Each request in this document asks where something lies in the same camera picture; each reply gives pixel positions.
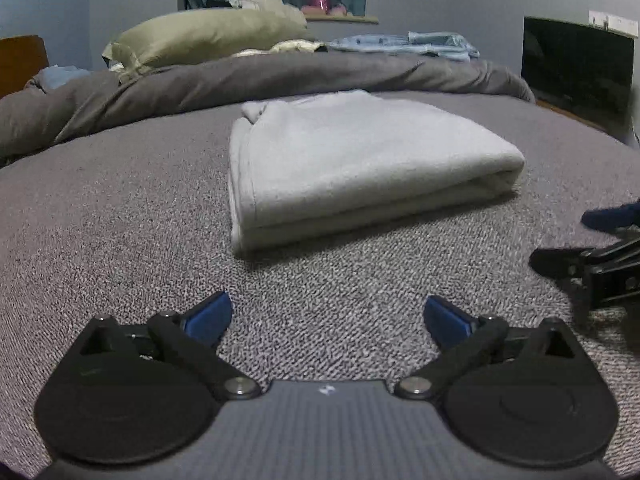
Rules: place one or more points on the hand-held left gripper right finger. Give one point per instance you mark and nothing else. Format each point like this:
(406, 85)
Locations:
(447, 321)

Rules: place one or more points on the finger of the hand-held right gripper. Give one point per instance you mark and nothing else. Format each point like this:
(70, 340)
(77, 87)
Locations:
(612, 218)
(560, 262)

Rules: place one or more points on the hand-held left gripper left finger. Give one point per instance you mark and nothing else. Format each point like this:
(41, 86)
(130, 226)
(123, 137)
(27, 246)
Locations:
(207, 317)

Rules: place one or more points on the light grey sweater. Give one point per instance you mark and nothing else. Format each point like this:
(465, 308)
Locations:
(360, 160)

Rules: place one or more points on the pile of clothes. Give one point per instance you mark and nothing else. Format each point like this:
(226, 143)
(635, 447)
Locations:
(260, 1)

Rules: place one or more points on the wooden television stand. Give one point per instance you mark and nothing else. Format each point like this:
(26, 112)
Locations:
(565, 110)

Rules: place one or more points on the grey bed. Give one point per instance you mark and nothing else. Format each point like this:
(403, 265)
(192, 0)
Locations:
(125, 220)

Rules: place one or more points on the black television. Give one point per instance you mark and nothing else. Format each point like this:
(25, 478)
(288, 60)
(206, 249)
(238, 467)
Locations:
(575, 70)

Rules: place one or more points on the white power strip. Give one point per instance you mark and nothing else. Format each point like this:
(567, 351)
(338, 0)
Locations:
(620, 22)

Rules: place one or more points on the dark grey duvet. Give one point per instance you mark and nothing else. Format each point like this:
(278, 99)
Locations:
(250, 77)

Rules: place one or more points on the light blue denim shirt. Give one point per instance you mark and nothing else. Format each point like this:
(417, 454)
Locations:
(400, 44)

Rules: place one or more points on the blue cloth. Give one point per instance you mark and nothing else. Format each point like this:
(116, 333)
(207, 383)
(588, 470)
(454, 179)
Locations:
(62, 76)

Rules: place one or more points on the olive green pillow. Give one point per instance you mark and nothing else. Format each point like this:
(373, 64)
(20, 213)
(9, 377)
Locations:
(200, 35)

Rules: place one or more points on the cream garment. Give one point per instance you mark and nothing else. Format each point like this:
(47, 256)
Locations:
(295, 46)

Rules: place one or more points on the wooden window sill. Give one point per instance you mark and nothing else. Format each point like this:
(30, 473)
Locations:
(360, 19)

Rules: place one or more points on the wooden headboard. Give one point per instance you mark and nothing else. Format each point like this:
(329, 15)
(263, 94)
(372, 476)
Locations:
(20, 62)

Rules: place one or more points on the pink object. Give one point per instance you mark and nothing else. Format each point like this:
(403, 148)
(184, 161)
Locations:
(317, 0)

